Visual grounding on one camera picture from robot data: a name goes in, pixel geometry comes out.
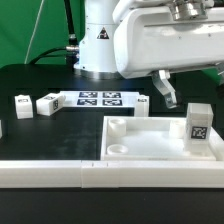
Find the white part at left edge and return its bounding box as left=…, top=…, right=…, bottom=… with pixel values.
left=0, top=120, right=3, bottom=139

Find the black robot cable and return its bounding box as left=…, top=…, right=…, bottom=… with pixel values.
left=28, top=0, right=81, bottom=65

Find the white square tabletop part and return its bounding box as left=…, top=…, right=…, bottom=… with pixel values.
left=100, top=116, right=224, bottom=161

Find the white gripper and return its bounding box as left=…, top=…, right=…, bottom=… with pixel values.
left=113, top=0, right=224, bottom=109

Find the white fiducial marker base plate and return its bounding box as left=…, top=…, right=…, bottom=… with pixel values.
left=61, top=91, right=139, bottom=108

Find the white U-shaped obstacle fence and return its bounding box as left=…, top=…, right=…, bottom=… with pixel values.
left=0, top=121, right=224, bottom=189

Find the thin white cable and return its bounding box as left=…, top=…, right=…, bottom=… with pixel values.
left=24, top=0, right=46, bottom=65

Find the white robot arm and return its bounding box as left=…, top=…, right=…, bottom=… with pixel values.
left=74, top=0, right=224, bottom=108

